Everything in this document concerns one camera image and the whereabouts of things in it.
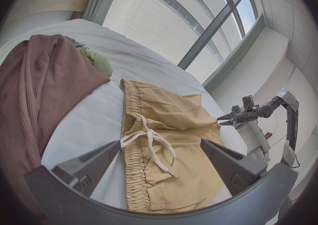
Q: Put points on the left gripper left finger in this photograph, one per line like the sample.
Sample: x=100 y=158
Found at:
x=87 y=164

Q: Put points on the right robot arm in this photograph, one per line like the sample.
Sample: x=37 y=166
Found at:
x=291 y=119

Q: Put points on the bed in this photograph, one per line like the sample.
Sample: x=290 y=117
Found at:
x=139 y=55

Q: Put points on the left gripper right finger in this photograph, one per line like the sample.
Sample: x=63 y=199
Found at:
x=233 y=167

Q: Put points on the window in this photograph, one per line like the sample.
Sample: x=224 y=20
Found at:
x=169 y=8

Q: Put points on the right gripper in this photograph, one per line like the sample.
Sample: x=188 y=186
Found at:
x=242 y=117

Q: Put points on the green garment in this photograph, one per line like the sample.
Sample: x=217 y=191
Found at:
x=100 y=64

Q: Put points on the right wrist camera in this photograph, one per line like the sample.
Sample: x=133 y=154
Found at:
x=248 y=102

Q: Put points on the dark grey garment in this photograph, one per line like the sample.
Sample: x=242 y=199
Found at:
x=74 y=42

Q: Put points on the tan shorts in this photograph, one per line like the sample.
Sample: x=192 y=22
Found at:
x=178 y=144

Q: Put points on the brown garment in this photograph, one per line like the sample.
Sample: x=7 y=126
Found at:
x=42 y=87

